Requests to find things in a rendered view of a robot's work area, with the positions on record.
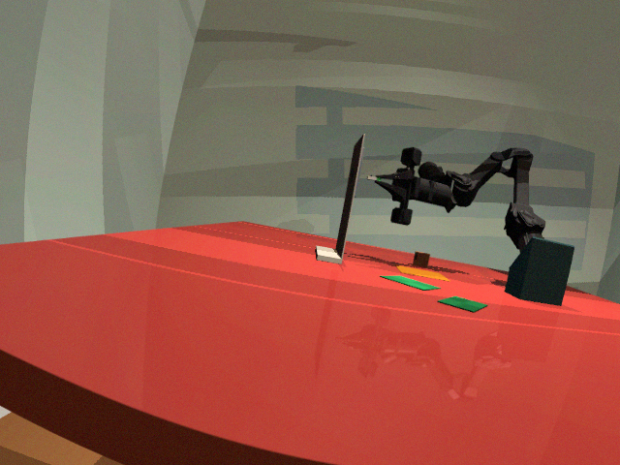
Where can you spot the small brown block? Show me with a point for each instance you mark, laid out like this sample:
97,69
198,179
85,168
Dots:
421,259

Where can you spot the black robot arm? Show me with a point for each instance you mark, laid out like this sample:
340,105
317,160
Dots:
521,221

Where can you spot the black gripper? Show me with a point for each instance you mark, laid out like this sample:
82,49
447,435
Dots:
414,188

